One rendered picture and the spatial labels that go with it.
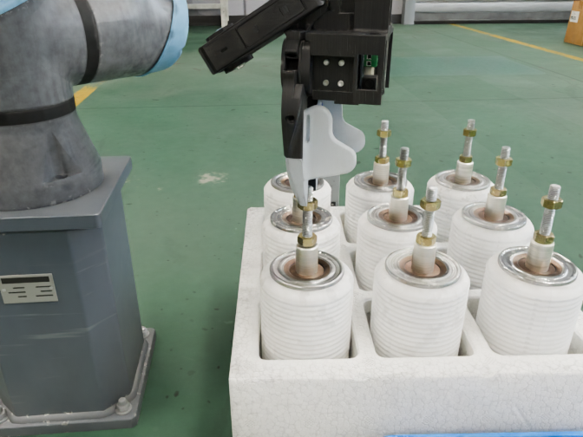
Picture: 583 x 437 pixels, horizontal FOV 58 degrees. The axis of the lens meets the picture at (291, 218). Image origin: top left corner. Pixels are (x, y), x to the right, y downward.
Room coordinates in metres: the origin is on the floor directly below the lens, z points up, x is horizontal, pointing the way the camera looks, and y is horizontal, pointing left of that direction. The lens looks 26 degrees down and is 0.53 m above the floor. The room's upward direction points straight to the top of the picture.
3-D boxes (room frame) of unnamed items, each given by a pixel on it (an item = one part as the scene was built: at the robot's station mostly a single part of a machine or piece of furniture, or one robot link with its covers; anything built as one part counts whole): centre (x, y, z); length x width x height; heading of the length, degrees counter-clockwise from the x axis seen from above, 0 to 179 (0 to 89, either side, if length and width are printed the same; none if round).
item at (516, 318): (0.46, -0.25, 0.16); 0.10 x 0.10 x 0.18
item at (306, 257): (0.46, -0.02, 0.26); 0.02 x 0.02 x 0.03
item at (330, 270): (0.46, -0.02, 0.25); 0.08 x 0.08 x 0.01
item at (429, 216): (0.46, -0.13, 0.30); 0.01 x 0.01 x 0.08
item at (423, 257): (0.46, -0.13, 0.26); 0.02 x 0.02 x 0.03
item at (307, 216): (0.46, -0.02, 0.30); 0.01 x 0.01 x 0.08
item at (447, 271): (0.46, -0.13, 0.25); 0.08 x 0.08 x 0.01
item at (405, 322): (0.46, -0.13, 0.16); 0.10 x 0.10 x 0.18
